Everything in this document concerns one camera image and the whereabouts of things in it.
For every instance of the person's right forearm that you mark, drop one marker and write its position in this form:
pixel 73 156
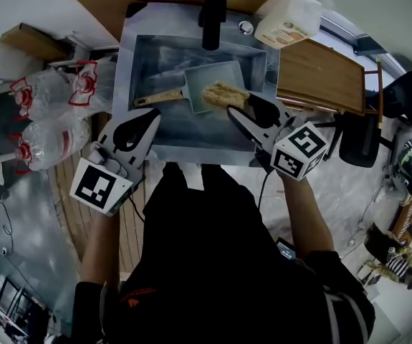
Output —
pixel 306 220

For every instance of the slatted wooden board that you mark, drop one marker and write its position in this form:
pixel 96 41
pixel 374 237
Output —
pixel 76 210

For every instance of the round steel sink knob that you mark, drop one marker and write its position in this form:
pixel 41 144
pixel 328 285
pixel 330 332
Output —
pixel 245 27

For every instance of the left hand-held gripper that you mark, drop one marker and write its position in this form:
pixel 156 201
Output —
pixel 94 188

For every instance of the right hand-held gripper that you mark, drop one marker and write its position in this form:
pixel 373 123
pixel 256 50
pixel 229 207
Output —
pixel 299 149

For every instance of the wooden drainboard table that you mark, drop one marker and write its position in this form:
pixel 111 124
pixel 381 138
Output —
pixel 320 77

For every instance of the beige scrubbing sponge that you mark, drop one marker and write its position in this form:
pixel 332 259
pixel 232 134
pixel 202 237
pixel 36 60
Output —
pixel 223 95

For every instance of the black bag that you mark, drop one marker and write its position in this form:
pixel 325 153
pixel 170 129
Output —
pixel 381 244

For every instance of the white detergent bottle orange label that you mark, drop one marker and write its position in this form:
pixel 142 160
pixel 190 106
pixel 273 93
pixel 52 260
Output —
pixel 288 20

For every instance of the black phone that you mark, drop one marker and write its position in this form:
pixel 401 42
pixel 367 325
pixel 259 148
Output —
pixel 286 249

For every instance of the brown cardboard box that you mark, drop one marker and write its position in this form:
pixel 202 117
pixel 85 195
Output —
pixel 30 41

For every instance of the black office chair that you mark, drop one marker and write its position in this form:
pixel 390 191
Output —
pixel 359 138

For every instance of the person's left forearm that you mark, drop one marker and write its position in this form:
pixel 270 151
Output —
pixel 100 249

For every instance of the person's black shirt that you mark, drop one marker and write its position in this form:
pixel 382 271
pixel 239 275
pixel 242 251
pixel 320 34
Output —
pixel 209 263

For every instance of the stainless steel sink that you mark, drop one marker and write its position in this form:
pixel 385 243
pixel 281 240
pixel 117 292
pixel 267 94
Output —
pixel 191 134

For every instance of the black faucet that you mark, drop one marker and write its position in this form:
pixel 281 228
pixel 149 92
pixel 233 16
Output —
pixel 213 13

